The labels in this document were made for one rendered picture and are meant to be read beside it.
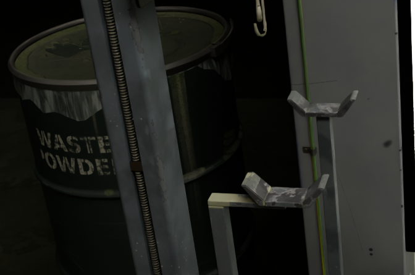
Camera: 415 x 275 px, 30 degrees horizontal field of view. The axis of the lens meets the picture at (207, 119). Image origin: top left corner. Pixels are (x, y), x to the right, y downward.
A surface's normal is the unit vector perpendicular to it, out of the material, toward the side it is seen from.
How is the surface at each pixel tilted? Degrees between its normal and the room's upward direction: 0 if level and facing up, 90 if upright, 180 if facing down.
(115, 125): 90
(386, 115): 90
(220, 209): 90
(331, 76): 90
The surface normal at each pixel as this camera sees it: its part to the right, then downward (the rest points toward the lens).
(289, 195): -0.13, -0.91
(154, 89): 0.94, 0.01
